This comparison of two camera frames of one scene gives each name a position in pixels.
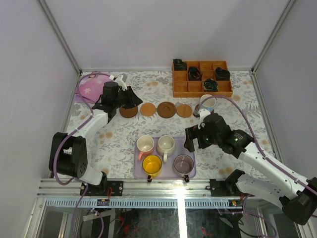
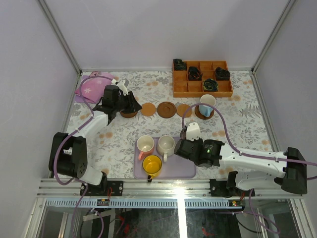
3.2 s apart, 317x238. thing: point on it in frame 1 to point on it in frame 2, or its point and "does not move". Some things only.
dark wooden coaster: (129, 112) does not move
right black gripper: (193, 132) to (198, 140)
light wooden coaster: (147, 109) does not move
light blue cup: (208, 104) does not move
